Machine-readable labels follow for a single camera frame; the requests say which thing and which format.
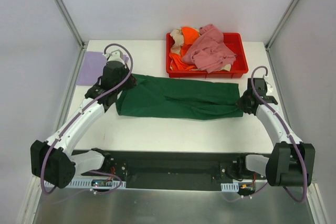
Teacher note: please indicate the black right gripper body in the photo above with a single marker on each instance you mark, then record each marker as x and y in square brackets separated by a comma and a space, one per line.
[244, 102]

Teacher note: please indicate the right white cable duct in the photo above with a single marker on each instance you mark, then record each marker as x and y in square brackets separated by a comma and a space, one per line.
[230, 187]

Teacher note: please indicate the left aluminium frame post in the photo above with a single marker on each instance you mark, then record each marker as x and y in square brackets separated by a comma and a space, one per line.
[70, 23]

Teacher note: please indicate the green t shirt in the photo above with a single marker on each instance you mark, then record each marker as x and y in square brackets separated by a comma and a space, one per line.
[155, 97]

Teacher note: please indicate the white cable duct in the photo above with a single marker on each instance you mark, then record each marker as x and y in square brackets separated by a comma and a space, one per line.
[230, 187]
[101, 184]

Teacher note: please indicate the orange t shirt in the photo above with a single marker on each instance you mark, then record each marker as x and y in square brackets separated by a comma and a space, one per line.
[190, 36]

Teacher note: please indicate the aluminium frame post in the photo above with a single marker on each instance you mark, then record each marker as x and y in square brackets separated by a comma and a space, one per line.
[289, 10]
[70, 23]

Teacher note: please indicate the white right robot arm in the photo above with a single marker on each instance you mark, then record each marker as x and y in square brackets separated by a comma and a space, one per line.
[291, 161]

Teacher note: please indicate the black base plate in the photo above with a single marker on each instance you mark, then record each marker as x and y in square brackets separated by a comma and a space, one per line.
[178, 170]

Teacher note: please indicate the folded lavender t shirt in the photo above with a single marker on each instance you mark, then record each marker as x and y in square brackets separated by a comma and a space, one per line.
[93, 64]

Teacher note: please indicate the pink t shirt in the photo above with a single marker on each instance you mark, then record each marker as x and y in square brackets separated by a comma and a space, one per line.
[209, 52]

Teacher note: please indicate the left white cable duct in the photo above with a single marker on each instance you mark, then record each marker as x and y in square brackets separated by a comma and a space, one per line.
[101, 184]

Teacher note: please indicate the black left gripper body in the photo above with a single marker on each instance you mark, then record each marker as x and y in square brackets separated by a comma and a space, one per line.
[130, 80]

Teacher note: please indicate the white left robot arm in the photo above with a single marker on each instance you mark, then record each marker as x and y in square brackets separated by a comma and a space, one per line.
[53, 160]

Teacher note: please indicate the right aluminium frame post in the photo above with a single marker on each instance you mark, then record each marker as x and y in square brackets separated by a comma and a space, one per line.
[289, 10]

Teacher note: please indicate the red plastic bin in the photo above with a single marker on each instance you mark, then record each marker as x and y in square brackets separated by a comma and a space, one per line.
[238, 69]

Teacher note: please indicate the beige t shirt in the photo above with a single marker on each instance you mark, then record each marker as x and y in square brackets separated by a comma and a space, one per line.
[178, 38]

